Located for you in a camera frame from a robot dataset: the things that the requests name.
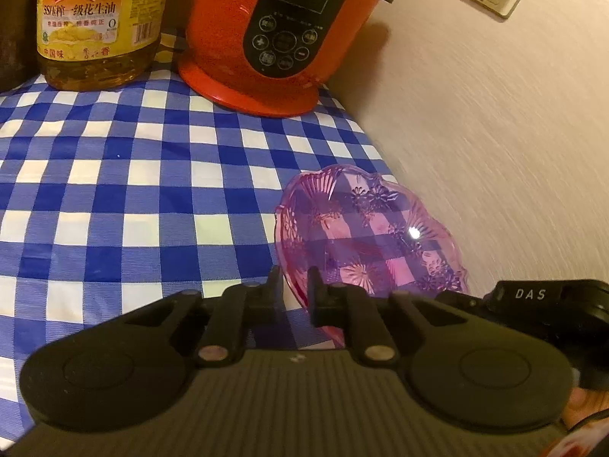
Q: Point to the blue white checkered tablecloth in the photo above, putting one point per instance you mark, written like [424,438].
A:
[119,190]

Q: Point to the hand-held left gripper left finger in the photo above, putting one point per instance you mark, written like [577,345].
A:
[272,295]

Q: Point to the dark seasoning jar rack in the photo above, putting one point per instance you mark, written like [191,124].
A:
[16,28]

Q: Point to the red electric pressure cooker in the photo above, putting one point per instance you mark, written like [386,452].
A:
[223,33]

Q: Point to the cooking oil bottle yellow label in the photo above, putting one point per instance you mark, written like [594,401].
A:
[100,19]

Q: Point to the purple transparent plastic plate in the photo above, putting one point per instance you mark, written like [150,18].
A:
[361,228]

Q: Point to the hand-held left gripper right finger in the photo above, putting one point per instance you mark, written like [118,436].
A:
[318,295]

